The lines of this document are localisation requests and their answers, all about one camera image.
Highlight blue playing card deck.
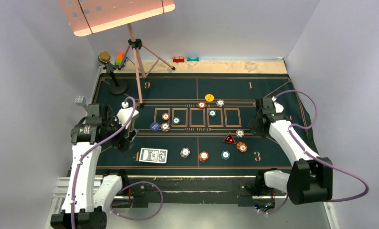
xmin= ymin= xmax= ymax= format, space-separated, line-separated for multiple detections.
xmin=138 ymin=148 xmax=168 ymax=164

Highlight white purple poker chip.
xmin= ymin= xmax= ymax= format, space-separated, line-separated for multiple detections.
xmin=216 ymin=99 xmax=225 ymax=107
xmin=160 ymin=123 xmax=170 ymax=132
xmin=235 ymin=129 xmax=245 ymax=138

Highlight orange poker chip pile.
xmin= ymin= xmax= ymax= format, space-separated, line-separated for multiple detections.
xmin=236 ymin=142 xmax=248 ymax=153

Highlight black red all-in triangle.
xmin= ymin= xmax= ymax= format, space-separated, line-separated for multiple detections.
xmin=223 ymin=132 xmax=236 ymax=145

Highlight teal poker chip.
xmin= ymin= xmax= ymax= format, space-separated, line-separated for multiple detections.
xmin=208 ymin=110 xmax=217 ymax=117
xmin=172 ymin=117 xmax=180 ymax=125

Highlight teal chip stack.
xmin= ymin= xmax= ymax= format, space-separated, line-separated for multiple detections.
xmin=221 ymin=151 xmax=231 ymax=160

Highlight yellow round button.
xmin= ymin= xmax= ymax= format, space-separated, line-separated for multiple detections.
xmin=205 ymin=94 xmax=214 ymax=102

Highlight orange chip stack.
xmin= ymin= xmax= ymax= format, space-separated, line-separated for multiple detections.
xmin=199 ymin=151 xmax=209 ymax=162

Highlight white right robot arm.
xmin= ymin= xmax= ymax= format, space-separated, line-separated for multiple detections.
xmin=248 ymin=98 xmax=333 ymax=205

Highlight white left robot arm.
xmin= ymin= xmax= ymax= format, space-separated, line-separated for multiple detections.
xmin=50 ymin=102 xmax=138 ymax=229

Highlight blue round dealer button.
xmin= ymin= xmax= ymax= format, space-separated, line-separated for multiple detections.
xmin=150 ymin=122 xmax=160 ymax=131

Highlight grey lego brick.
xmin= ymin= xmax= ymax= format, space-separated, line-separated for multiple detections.
xmin=74 ymin=96 xmax=86 ymax=106

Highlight green poker table mat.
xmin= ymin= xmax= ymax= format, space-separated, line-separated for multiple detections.
xmin=93 ymin=73 xmax=312 ymax=176

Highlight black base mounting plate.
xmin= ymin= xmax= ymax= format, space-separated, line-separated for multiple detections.
xmin=112 ymin=173 xmax=285 ymax=211

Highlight orange green toy blocks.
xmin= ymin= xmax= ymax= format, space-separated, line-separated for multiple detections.
xmin=114 ymin=52 xmax=127 ymax=67

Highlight small microphone on stand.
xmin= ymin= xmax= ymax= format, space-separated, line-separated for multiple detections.
xmin=98 ymin=51 xmax=128 ymax=96

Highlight cyan toy block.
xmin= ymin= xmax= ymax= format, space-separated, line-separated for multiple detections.
xmin=187 ymin=56 xmax=200 ymax=62

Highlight red toy block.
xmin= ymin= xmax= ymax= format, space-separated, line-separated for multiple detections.
xmin=172 ymin=56 xmax=185 ymax=62

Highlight pink music stand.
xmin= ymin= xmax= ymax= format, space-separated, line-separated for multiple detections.
xmin=57 ymin=0 xmax=177 ymax=108

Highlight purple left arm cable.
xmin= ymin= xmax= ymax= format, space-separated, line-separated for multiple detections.
xmin=70 ymin=96 xmax=164 ymax=229

